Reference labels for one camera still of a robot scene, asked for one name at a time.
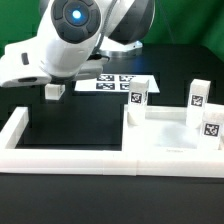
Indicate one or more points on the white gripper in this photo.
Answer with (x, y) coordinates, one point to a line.
(19, 66)

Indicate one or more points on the white square tabletop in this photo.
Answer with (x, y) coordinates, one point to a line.
(165, 128)

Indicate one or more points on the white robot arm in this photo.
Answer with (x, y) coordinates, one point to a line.
(68, 44)

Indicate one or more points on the white marker sheet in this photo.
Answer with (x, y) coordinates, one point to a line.
(114, 83)

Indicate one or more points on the white U-shaped fence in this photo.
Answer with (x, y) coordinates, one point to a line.
(132, 160)

